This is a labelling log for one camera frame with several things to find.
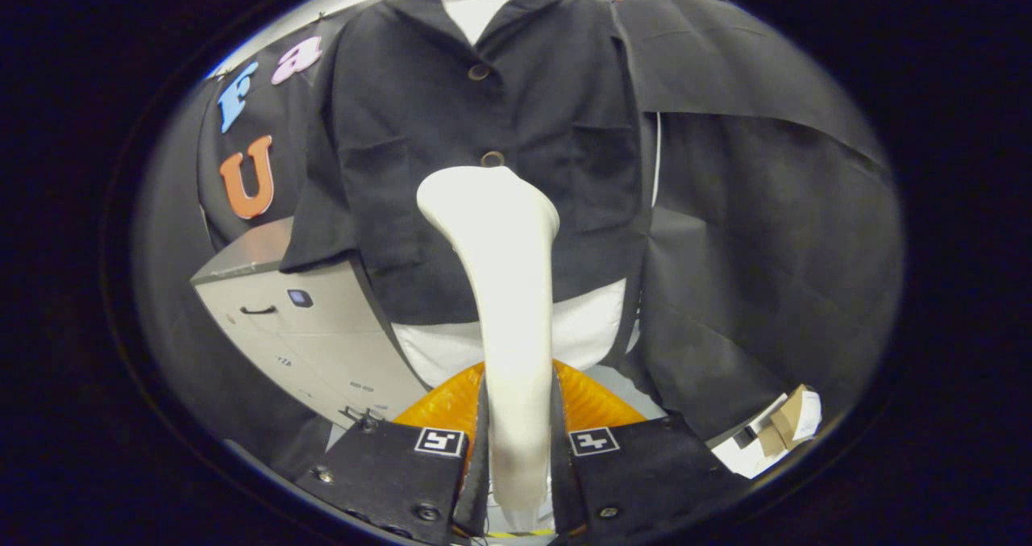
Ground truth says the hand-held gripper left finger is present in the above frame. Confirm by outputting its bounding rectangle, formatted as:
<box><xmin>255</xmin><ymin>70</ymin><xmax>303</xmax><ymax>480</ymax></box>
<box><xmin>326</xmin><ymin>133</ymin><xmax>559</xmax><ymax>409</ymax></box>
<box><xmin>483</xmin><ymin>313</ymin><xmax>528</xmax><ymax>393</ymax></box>
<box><xmin>294</xmin><ymin>361</ymin><xmax>491</xmax><ymax>546</ymax></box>

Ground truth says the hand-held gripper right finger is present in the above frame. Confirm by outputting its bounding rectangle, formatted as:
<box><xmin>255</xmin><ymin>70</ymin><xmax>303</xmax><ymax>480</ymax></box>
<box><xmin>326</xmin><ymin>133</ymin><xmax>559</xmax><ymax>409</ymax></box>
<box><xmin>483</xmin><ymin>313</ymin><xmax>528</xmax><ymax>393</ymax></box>
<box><xmin>551</xmin><ymin>358</ymin><xmax>751</xmax><ymax>545</ymax></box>

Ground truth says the white garment steamer with hose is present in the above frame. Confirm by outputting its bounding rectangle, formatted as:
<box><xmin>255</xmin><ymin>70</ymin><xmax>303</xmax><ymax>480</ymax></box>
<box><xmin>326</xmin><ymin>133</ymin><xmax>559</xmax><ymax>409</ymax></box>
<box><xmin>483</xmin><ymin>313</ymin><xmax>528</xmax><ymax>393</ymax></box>
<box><xmin>416</xmin><ymin>165</ymin><xmax>561</xmax><ymax>531</ymax></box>

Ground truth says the black button jacket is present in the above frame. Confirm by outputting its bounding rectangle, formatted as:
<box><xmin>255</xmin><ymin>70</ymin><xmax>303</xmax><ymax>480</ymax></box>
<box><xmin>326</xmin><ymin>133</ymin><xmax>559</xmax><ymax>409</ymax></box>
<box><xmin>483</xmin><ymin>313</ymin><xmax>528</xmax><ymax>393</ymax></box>
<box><xmin>280</xmin><ymin>0</ymin><xmax>655</xmax><ymax>327</ymax></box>

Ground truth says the white mannequin torso with stand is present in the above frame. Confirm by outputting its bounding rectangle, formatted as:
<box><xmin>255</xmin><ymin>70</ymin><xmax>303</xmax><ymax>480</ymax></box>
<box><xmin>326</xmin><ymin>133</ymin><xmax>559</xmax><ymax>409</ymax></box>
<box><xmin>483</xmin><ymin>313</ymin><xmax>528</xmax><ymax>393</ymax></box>
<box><xmin>391</xmin><ymin>0</ymin><xmax>642</xmax><ymax>390</ymax></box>

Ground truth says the grey drawer cabinet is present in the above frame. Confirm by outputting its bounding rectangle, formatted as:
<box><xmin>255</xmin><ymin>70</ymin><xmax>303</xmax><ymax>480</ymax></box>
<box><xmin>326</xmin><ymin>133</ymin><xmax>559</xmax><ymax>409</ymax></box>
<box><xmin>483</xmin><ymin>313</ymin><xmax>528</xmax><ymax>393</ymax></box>
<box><xmin>191</xmin><ymin>217</ymin><xmax>428</xmax><ymax>430</ymax></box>

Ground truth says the small cardboard box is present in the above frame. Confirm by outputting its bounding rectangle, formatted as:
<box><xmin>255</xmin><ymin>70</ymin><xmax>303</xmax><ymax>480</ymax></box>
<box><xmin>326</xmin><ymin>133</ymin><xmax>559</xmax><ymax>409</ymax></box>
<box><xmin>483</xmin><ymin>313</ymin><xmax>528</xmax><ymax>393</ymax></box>
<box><xmin>711</xmin><ymin>383</ymin><xmax>823</xmax><ymax>480</ymax></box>

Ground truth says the black backdrop cloth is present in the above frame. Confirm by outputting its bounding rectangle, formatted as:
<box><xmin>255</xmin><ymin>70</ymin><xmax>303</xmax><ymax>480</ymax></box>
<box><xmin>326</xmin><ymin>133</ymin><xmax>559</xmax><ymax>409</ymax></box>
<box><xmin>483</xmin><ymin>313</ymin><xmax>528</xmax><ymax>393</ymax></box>
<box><xmin>133</xmin><ymin>0</ymin><xmax>904</xmax><ymax>482</ymax></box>

